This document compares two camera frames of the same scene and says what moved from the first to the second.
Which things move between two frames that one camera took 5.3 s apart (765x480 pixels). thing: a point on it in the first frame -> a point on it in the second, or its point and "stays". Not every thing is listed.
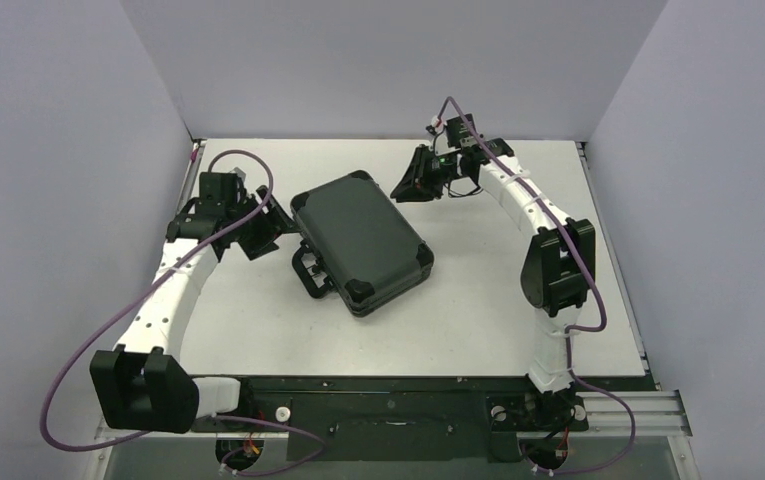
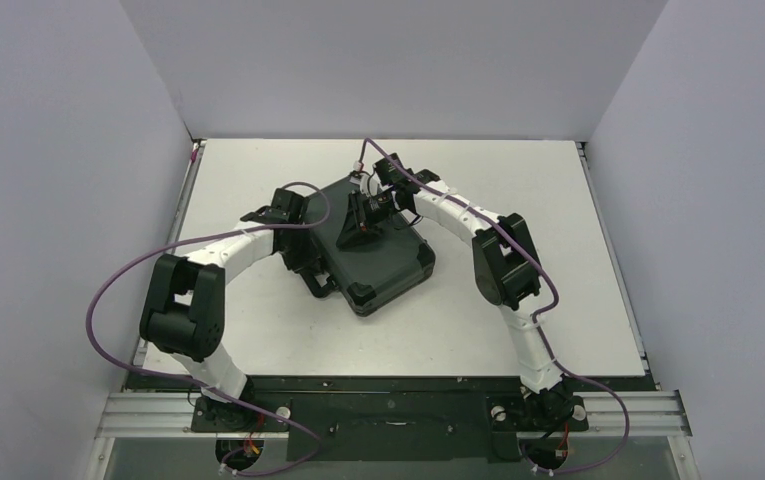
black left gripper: x=273 y=224 -> x=310 y=260
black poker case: x=358 y=245 stays
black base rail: x=409 y=419 stays
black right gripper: x=435 y=168 -> x=366 y=216
